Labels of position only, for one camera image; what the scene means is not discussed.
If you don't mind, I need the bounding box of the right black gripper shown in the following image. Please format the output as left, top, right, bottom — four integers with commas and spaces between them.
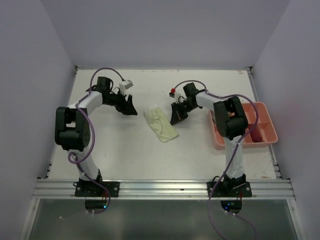
170, 100, 197, 125

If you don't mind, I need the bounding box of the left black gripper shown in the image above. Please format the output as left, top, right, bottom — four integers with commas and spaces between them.
104, 89, 137, 115

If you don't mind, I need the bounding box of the pale green underwear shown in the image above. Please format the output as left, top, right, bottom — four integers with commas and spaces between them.
143, 106, 179, 143

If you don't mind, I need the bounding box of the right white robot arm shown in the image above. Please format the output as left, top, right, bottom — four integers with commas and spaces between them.
169, 83, 249, 197

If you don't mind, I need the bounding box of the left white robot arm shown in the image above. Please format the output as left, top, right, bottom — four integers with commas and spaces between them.
54, 76, 138, 197

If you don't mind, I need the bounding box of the dark red rolled underwear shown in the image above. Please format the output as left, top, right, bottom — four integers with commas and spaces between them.
250, 125, 263, 143

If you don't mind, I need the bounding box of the pink divided tray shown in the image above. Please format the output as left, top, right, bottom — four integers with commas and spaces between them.
208, 102, 278, 151

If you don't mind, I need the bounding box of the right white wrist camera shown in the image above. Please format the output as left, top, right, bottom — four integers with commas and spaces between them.
169, 88, 184, 104

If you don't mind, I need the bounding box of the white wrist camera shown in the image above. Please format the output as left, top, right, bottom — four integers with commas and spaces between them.
169, 88, 184, 104
119, 80, 133, 95

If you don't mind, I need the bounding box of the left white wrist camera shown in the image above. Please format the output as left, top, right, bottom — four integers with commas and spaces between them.
119, 80, 133, 95

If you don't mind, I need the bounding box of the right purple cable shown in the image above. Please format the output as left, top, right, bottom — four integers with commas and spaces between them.
173, 80, 259, 240

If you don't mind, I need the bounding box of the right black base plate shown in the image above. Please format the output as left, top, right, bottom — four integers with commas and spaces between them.
206, 174, 253, 199

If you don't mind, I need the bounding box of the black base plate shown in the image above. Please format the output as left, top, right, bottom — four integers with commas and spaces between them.
206, 174, 253, 199
73, 179, 120, 198

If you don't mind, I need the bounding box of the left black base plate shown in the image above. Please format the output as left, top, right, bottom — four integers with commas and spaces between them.
73, 179, 120, 198

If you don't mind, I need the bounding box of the aluminium mounting rail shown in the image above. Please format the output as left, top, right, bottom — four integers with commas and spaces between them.
32, 179, 295, 200

